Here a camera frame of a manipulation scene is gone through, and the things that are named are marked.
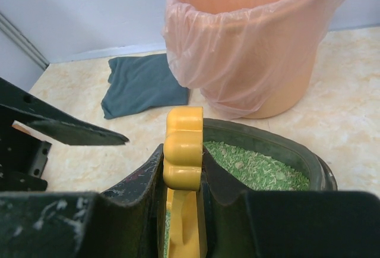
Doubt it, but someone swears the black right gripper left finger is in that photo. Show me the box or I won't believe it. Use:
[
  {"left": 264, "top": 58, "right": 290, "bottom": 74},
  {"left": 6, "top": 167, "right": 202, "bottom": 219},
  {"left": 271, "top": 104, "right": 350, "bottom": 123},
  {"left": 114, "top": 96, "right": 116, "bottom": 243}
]
[{"left": 1, "top": 145, "right": 164, "bottom": 257}]

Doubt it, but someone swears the dark green litter box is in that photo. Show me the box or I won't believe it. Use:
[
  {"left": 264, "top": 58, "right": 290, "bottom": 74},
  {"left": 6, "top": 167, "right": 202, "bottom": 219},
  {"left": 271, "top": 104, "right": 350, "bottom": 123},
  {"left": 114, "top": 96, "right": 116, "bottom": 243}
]
[{"left": 99, "top": 117, "right": 338, "bottom": 258}]

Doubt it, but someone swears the yellow plastic litter scoop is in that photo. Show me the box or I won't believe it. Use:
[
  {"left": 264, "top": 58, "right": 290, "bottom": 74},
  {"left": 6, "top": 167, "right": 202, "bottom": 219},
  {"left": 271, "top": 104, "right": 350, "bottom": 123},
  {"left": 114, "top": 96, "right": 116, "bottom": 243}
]
[{"left": 163, "top": 106, "right": 207, "bottom": 257}]

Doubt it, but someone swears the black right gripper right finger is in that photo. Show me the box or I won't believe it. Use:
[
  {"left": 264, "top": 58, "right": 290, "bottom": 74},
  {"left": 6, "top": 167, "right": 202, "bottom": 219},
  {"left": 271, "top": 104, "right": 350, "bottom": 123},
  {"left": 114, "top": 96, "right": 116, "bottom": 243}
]
[{"left": 199, "top": 152, "right": 379, "bottom": 257}]

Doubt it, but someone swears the orange trash bin with bag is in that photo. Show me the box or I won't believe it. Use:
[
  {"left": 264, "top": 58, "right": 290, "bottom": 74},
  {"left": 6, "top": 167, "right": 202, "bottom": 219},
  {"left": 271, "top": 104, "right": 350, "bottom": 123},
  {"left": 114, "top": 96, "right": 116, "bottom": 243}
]
[{"left": 163, "top": 0, "right": 345, "bottom": 119}]

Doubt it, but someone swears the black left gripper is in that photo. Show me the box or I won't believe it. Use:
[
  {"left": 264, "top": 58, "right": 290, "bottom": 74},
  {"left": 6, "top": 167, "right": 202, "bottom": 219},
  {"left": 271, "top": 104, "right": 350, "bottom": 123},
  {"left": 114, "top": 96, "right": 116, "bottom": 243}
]
[{"left": 1, "top": 78, "right": 129, "bottom": 191}]

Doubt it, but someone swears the aluminium frame post left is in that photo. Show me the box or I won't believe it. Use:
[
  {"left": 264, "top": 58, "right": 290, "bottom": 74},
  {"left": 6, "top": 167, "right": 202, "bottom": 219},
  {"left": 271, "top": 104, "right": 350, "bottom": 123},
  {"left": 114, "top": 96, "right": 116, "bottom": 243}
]
[{"left": 0, "top": 14, "right": 50, "bottom": 70}]

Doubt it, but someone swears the dark teal folded cloth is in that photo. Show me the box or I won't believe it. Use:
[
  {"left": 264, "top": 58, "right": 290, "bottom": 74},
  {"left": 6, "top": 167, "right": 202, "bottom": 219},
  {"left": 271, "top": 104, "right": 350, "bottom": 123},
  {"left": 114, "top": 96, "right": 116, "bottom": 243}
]
[{"left": 101, "top": 54, "right": 189, "bottom": 119}]

